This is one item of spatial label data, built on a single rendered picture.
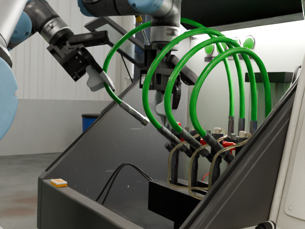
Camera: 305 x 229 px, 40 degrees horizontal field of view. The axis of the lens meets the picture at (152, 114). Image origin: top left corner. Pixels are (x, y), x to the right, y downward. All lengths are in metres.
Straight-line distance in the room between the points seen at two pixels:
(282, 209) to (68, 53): 0.67
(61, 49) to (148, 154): 0.49
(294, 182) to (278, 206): 0.06
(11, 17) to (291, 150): 0.57
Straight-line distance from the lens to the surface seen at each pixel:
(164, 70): 1.04
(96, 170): 1.36
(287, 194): 0.83
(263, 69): 0.96
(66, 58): 1.15
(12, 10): 0.54
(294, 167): 0.83
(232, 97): 1.23
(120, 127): 1.37
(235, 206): 0.79
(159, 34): 1.05
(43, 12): 1.21
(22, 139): 7.82
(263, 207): 0.85
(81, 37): 1.18
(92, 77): 1.13
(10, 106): 0.49
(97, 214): 0.96
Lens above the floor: 1.22
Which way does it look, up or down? 3 degrees down
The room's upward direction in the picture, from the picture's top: 2 degrees clockwise
